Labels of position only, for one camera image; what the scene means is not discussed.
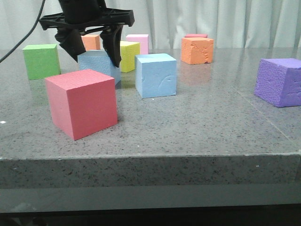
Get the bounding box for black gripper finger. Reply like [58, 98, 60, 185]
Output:
[100, 24, 123, 67]
[55, 29, 86, 62]

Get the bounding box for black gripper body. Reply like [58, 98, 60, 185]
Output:
[39, 0, 135, 32]

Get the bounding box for textured light blue foam cube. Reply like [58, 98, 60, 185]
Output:
[78, 50, 121, 84]

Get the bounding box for smooth light blue foam cube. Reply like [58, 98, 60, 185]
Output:
[135, 53, 177, 98]

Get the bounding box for smooth orange foam cube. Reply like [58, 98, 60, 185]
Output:
[81, 34, 101, 51]

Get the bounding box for yellow foam cube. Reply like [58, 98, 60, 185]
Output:
[120, 41, 140, 73]

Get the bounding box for pink foam cube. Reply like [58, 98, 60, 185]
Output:
[126, 34, 149, 55]

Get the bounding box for green foam cube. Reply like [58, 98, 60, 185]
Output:
[23, 44, 61, 80]

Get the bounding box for large red foam cube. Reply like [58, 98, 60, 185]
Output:
[45, 69, 117, 140]

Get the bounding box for dented orange foam cube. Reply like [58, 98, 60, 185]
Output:
[181, 37, 214, 65]

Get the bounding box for far red foam cube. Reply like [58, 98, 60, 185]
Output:
[185, 33, 208, 38]

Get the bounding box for grey curtain backdrop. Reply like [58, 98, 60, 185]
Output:
[0, 0, 301, 50]

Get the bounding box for textured purple foam cube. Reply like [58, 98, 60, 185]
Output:
[254, 58, 301, 108]

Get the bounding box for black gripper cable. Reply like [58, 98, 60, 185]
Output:
[0, 0, 46, 64]

